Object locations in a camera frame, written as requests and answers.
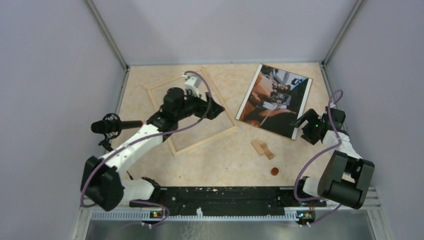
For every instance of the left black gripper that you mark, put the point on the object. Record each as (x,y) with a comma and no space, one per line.
(210,108)

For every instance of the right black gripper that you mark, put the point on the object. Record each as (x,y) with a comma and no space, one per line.
(312,116)

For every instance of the wooden picture frame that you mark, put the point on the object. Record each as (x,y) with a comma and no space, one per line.
(206,130)

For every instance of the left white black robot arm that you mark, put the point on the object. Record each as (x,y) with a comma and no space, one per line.
(103,180)

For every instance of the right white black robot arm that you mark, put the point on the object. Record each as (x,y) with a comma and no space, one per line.
(347,176)

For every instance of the light wooden block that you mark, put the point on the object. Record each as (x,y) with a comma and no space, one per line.
(257,146)

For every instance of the darker wooden block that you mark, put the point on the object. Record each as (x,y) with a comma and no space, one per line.
(267,151)

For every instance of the small brown round disc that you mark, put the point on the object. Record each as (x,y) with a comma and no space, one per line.
(274,171)

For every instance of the black microphone on stand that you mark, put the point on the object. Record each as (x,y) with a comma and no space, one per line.
(111,127)

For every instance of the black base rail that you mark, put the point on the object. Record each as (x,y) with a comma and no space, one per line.
(233,201)

